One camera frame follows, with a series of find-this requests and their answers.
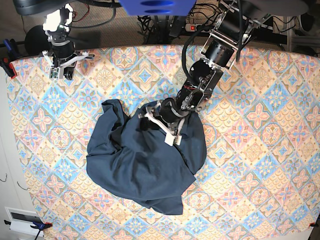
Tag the white floor outlet box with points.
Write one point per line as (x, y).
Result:
(21, 215)

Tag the patterned colourful tablecloth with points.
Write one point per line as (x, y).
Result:
(261, 178)

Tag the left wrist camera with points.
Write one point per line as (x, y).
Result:
(172, 139)

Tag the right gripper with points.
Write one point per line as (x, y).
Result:
(63, 55)

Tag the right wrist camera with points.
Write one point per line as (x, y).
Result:
(55, 73)

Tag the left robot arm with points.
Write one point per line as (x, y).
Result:
(227, 37)

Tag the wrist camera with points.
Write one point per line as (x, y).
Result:
(172, 139)
(55, 73)

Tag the blue red clamp lower left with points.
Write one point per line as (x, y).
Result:
(37, 226)

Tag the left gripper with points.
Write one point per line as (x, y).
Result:
(163, 115)

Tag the black round stool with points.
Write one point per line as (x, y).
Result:
(36, 41)

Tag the blue red clamp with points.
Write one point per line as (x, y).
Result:
(37, 226)
(12, 55)

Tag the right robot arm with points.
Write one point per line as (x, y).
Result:
(58, 19)

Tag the white power strip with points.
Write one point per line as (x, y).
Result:
(193, 27)

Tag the blue red clamp upper left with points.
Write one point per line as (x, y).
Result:
(12, 55)

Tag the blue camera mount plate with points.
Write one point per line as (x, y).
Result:
(157, 7)

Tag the dark blue t-shirt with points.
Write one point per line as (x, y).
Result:
(138, 165)

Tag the red clamp lower right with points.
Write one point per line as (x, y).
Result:
(314, 225)

